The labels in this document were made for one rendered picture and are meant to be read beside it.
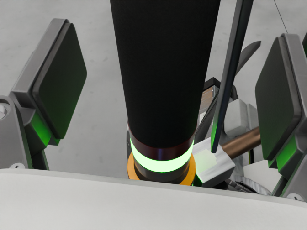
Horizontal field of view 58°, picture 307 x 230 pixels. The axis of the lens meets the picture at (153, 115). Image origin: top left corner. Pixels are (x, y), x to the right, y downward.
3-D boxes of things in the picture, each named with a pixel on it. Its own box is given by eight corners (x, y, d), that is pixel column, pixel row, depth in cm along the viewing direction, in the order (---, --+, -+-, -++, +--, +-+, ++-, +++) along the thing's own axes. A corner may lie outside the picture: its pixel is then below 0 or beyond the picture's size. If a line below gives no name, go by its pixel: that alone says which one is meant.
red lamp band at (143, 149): (173, 98, 16) (174, 83, 15) (207, 143, 14) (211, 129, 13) (119, 121, 15) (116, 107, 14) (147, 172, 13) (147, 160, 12)
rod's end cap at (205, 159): (203, 155, 23) (206, 143, 21) (217, 175, 22) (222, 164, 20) (182, 166, 22) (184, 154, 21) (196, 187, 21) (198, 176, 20)
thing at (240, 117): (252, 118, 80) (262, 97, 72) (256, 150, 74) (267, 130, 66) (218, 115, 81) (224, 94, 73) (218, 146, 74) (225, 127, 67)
